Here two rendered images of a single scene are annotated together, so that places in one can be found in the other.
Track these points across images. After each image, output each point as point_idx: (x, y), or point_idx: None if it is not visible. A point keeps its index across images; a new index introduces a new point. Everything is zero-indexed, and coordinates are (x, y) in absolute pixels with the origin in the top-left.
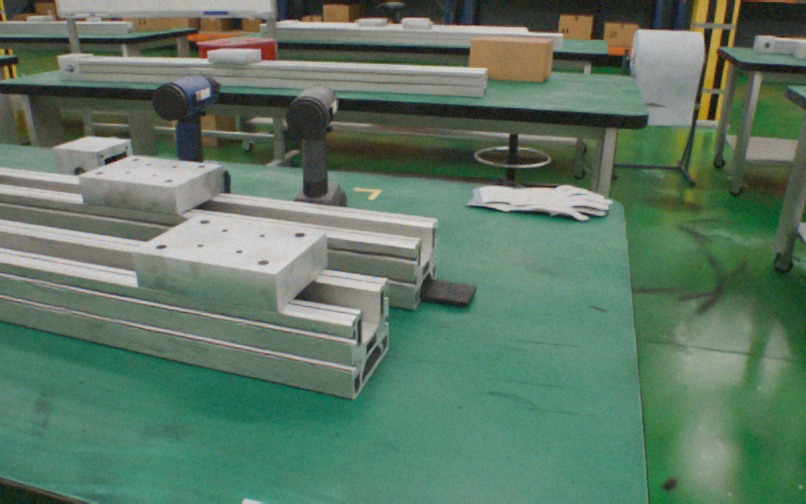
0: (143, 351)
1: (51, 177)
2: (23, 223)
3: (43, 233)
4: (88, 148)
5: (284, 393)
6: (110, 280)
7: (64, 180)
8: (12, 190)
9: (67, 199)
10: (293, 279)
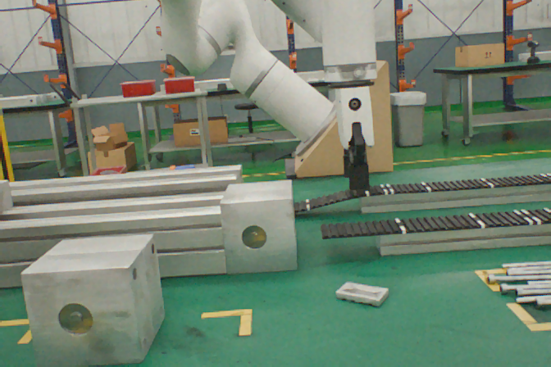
0: None
1: (87, 215)
2: (49, 190)
3: (24, 190)
4: (84, 242)
5: None
6: None
7: (65, 217)
8: (108, 201)
9: (34, 206)
10: None
